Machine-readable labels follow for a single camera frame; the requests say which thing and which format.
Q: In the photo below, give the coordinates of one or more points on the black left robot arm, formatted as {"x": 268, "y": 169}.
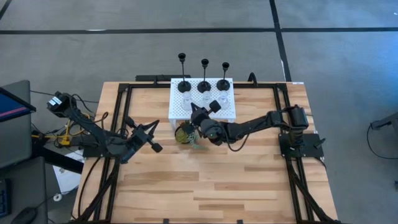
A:
{"x": 93, "y": 127}

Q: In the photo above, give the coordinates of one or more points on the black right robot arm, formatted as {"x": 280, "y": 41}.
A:
{"x": 248, "y": 126}

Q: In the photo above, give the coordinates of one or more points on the black aluminium table frame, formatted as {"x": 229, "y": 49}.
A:
{"x": 287, "y": 186}

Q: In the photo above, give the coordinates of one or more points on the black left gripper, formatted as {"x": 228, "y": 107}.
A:
{"x": 136, "y": 141}

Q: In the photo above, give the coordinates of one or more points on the black bar behind table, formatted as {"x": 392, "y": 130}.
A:
{"x": 149, "y": 77}

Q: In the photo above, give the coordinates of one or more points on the grey stand foot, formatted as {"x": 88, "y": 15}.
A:
{"x": 385, "y": 121}

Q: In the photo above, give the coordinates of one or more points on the black computer mouse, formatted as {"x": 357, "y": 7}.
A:
{"x": 23, "y": 216}

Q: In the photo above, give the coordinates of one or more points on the dark grey panel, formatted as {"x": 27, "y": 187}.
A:
{"x": 12, "y": 140}

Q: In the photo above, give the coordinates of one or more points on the succulent plant in black pot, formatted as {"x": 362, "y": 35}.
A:
{"x": 182, "y": 135}

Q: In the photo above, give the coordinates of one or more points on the black hook clamp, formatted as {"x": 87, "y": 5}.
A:
{"x": 252, "y": 79}

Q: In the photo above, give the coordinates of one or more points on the grey desk surface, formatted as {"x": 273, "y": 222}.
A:
{"x": 28, "y": 186}

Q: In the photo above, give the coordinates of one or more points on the white paper sheet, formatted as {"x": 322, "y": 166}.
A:
{"x": 66, "y": 179}

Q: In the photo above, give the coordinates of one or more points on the black stand leg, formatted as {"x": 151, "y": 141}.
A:
{"x": 56, "y": 157}

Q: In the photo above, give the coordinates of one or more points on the white perforated metal shelf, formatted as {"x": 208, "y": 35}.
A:
{"x": 177, "y": 105}

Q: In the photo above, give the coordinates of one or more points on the monitor with blue screen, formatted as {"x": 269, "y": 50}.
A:
{"x": 12, "y": 105}

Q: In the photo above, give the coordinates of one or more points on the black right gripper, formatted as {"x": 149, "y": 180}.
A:
{"x": 213, "y": 130}

